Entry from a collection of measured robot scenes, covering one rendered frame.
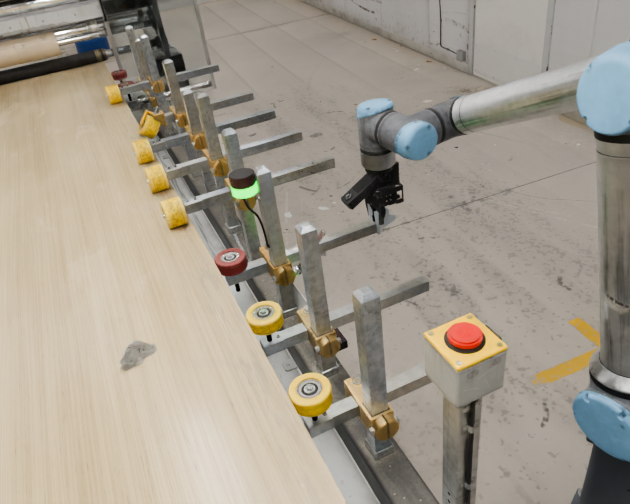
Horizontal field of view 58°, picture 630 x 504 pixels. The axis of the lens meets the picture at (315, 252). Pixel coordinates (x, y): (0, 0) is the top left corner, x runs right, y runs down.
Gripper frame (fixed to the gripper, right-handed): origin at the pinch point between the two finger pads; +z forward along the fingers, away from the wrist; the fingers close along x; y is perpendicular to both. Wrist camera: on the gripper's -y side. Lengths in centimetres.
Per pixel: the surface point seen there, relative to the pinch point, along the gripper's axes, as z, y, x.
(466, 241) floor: 83, 91, 78
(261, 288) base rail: 12.5, -33.5, 9.7
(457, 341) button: -41, -32, -81
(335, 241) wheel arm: -2.5, -13.2, -1.5
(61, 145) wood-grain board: -8, -76, 114
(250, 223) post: -3.8, -30.4, 19.2
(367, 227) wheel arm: -3.2, -3.4, -1.5
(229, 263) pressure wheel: -8.2, -42.6, -3.0
